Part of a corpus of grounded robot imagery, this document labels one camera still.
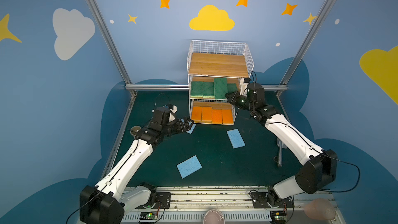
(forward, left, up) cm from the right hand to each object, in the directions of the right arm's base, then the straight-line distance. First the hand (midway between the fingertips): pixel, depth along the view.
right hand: (228, 92), depth 79 cm
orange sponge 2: (+6, +11, -28) cm, 31 cm away
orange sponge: (+7, +18, -29) cm, 35 cm away
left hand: (-14, +20, -9) cm, 26 cm away
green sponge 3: (+2, +4, +1) cm, 5 cm away
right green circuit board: (-49, -25, -32) cm, 64 cm away
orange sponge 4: (+3, -3, -27) cm, 28 cm away
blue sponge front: (-29, +19, -30) cm, 46 cm away
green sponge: (+7, +17, -5) cm, 19 cm away
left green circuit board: (-53, +36, -31) cm, 71 cm away
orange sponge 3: (+5, +4, -29) cm, 29 cm away
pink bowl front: (-51, +5, -31) cm, 60 cm away
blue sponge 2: (-10, -8, -30) cm, 33 cm away
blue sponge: (-4, +20, -30) cm, 36 cm away
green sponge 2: (+6, +11, -4) cm, 13 cm away
